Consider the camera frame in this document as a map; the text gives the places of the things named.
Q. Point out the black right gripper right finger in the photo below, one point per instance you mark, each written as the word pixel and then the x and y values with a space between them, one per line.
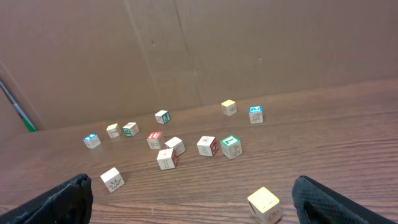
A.
pixel 317 204

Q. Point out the wood block green J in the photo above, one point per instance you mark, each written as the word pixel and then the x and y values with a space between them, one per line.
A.
pixel 162 117

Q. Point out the green 7 block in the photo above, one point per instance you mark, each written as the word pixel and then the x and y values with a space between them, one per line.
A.
pixel 231 147

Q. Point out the green B block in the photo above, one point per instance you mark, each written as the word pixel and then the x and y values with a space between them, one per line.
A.
pixel 130 129

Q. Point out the blue top block left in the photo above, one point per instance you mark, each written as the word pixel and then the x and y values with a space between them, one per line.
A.
pixel 92 141

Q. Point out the plain wood block R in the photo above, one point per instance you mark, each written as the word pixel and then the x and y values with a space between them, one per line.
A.
pixel 176 144

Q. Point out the wood block red side I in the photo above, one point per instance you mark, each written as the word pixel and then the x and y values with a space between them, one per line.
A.
pixel 167 159

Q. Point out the yellow top block left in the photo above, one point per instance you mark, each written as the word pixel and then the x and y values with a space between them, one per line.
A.
pixel 113 130

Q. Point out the red U block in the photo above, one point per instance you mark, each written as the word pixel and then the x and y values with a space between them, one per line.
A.
pixel 156 140

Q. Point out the yellow block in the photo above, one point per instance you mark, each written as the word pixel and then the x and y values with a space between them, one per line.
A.
pixel 113 130
pixel 229 107
pixel 264 206

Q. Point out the plain wood block S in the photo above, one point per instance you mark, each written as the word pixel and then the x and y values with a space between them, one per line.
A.
pixel 112 179

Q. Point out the yellow top block far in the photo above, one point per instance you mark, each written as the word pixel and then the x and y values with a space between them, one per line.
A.
pixel 229 107

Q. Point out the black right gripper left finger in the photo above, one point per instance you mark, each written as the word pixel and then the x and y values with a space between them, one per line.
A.
pixel 68 203

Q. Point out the blue P block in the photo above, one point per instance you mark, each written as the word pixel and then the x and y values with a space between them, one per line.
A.
pixel 255 115

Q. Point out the yellow top block near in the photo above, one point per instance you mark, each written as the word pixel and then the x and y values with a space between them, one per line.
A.
pixel 264 206

